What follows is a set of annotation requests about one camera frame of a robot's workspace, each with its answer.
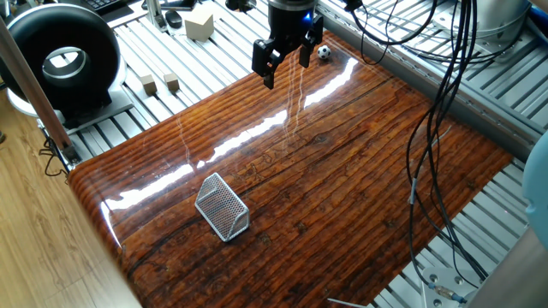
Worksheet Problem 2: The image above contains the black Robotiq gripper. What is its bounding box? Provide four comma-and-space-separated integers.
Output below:
251, 7, 325, 91

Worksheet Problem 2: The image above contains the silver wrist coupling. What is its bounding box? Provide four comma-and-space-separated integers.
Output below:
267, 0, 319, 11

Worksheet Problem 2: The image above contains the large wooden cube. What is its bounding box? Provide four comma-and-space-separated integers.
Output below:
184, 9, 215, 43

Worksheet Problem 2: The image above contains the black computer mouse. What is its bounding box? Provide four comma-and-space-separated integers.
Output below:
164, 9, 183, 30

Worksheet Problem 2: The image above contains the small wooden cube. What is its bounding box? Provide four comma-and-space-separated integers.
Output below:
140, 74, 158, 97
163, 72, 181, 92

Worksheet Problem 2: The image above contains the black flat device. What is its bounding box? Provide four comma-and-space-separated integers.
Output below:
140, 0, 198, 12

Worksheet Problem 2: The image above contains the silver metal stand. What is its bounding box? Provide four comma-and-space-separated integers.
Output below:
145, 0, 169, 33

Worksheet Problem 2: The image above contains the glossy wood-grain board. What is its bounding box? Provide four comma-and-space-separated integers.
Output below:
67, 29, 514, 308

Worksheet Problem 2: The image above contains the black keyboard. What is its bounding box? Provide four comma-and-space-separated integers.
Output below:
80, 0, 125, 13

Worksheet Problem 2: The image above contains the grey aluminium rail beam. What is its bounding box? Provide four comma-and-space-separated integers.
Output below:
315, 0, 548, 163

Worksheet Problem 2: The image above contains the white wire mesh goal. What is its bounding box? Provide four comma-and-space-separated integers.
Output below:
194, 172, 251, 243

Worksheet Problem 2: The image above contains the black cable bundle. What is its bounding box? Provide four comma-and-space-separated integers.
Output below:
350, 0, 491, 283

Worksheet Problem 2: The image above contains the black ring-shaped device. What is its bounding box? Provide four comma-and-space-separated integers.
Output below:
0, 3, 136, 129

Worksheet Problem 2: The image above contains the black cable with white tag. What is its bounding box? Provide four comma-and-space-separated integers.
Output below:
404, 106, 434, 287

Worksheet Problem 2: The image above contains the silver bolted pedestal base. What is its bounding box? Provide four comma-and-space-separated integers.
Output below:
431, 0, 536, 65

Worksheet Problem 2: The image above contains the silver corner bracket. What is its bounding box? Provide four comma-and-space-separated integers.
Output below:
62, 143, 83, 166

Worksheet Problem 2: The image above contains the brown frame post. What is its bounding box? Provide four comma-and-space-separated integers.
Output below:
0, 15, 74, 151

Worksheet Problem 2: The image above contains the thin black cable loop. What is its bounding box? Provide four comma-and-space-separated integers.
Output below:
38, 135, 69, 179

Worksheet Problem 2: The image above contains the cable with silver connector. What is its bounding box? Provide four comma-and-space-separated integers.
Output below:
426, 280, 468, 305

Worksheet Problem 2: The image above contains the aluminium frame post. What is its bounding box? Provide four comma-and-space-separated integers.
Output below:
466, 226, 548, 308

